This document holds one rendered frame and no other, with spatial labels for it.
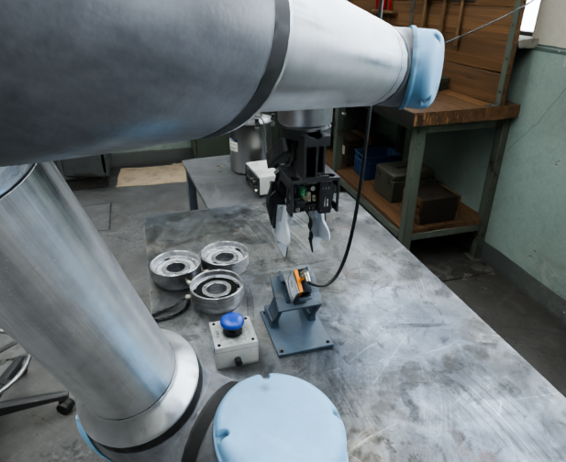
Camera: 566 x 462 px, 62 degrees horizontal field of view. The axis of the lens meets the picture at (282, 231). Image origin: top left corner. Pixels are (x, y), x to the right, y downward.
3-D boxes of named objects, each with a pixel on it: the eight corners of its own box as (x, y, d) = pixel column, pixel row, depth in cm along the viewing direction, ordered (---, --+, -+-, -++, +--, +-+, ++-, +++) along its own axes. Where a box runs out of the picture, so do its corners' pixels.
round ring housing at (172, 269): (143, 276, 102) (141, 260, 101) (187, 260, 108) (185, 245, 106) (165, 299, 95) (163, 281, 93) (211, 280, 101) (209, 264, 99)
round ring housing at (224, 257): (225, 251, 112) (224, 236, 110) (259, 266, 106) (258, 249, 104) (192, 269, 105) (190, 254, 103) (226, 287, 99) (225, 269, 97)
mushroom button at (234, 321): (219, 335, 81) (217, 312, 79) (242, 331, 82) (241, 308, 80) (224, 350, 78) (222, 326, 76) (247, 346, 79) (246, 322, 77)
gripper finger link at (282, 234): (275, 270, 71) (286, 214, 67) (265, 251, 76) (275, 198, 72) (294, 270, 72) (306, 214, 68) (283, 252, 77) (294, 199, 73)
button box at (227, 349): (210, 343, 84) (207, 321, 81) (249, 335, 85) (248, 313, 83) (217, 375, 77) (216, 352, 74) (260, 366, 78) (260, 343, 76)
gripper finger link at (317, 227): (322, 266, 73) (314, 214, 68) (309, 248, 78) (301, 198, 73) (340, 260, 73) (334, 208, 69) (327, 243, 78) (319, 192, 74)
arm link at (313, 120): (271, 89, 65) (326, 85, 68) (271, 121, 68) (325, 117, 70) (286, 100, 59) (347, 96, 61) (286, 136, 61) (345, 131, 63)
